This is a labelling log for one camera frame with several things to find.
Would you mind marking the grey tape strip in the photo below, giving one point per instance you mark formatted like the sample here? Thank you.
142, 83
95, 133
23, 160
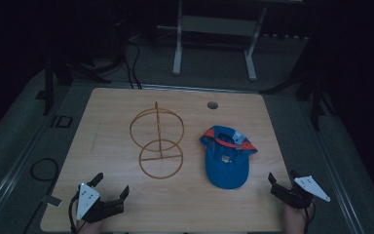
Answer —
51, 200

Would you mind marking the blue cap with orange band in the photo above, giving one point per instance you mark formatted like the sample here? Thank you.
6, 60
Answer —
227, 172

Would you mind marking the white metal desk frame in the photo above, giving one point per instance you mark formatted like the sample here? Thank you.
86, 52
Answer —
219, 25

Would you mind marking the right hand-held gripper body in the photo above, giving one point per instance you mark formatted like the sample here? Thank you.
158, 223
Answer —
293, 196

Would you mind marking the black rectangular floor bracket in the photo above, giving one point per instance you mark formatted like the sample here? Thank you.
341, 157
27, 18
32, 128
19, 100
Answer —
52, 121

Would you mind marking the person's right hand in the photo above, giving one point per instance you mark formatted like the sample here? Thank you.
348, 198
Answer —
293, 219

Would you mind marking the metal floor rail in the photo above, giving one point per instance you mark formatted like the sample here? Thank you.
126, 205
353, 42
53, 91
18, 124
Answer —
8, 187
339, 182

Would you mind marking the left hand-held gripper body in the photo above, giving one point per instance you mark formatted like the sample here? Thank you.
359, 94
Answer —
87, 199

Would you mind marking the person's left hand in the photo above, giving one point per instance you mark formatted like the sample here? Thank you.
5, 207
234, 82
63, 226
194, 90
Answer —
90, 227

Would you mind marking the black metal stand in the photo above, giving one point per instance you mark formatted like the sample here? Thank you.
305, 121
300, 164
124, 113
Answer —
315, 100
48, 87

